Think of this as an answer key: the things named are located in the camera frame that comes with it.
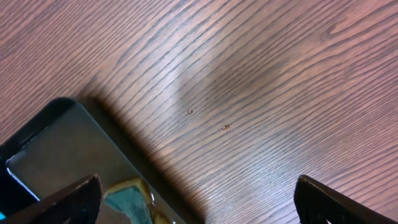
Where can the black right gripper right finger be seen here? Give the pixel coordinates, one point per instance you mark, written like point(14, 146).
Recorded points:
point(316, 203)

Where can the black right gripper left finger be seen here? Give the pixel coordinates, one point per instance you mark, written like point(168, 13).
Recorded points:
point(77, 203)

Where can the green yellow sponge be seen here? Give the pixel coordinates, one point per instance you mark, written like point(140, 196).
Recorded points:
point(133, 198)

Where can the black water tray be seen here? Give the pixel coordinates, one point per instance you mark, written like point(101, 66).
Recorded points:
point(68, 140)

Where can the teal plastic tray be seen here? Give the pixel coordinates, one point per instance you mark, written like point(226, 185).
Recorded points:
point(2, 216)

